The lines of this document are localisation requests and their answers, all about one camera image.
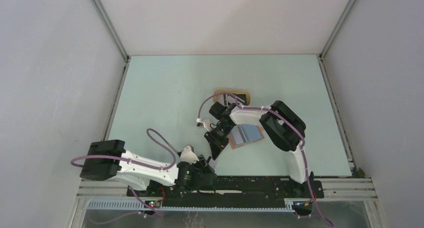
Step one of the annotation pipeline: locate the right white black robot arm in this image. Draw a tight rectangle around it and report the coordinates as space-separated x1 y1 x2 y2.
204 100 311 197

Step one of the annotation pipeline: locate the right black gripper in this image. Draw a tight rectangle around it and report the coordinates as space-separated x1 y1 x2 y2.
204 123 234 160

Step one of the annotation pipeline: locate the beige oval card tray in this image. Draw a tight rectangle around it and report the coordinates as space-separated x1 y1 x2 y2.
212 88 251 106

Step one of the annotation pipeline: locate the aluminium frame rail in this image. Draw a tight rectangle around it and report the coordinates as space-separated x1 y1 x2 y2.
77 176 378 212

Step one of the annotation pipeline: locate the brown leather card holder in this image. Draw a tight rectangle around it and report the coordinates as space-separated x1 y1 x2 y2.
228 124 265 149

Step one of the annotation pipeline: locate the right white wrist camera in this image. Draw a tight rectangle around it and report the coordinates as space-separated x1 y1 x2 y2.
196 118 213 131

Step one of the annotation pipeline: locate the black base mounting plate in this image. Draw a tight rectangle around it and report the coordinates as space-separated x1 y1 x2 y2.
126 176 325 209

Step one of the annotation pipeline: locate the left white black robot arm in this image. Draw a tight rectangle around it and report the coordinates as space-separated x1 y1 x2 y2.
79 140 218 196

